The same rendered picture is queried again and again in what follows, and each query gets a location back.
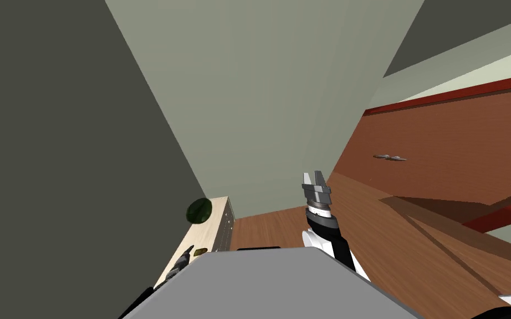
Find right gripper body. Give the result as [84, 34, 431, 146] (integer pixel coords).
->
[302, 183, 333, 208]

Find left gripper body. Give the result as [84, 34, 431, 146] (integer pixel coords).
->
[166, 244, 195, 276]

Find light wooden dresser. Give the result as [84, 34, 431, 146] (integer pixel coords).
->
[152, 195, 237, 290]

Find dark green ball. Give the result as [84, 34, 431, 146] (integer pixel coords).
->
[185, 197, 214, 225]

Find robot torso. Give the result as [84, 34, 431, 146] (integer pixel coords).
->
[122, 245, 421, 319]

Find brown wooden door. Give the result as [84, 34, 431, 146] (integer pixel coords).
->
[331, 85, 511, 207]

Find silver door handle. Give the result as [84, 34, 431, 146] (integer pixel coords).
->
[372, 153, 408, 163]

